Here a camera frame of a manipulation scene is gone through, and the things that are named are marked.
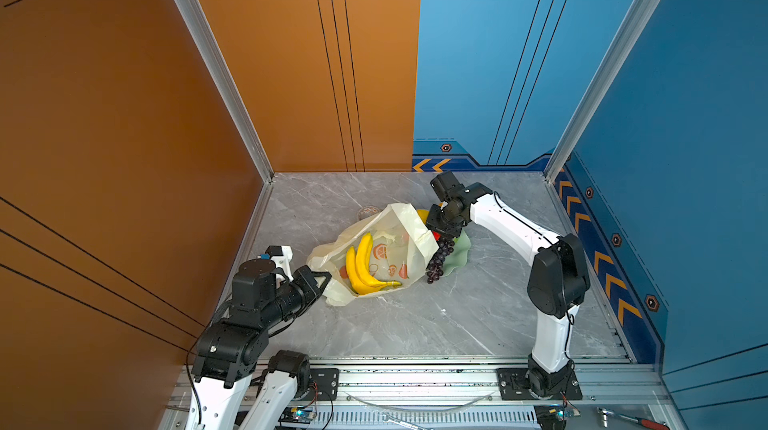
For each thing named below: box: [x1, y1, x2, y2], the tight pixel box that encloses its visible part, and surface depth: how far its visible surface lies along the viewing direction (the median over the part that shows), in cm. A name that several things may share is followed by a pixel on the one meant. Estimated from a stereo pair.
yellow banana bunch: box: [346, 233, 402, 295], surface depth 90 cm
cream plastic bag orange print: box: [307, 202, 439, 306], surface depth 75 cm
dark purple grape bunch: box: [426, 239, 455, 284], surface depth 88 cm
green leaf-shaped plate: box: [442, 230, 471, 277], surface depth 95 cm
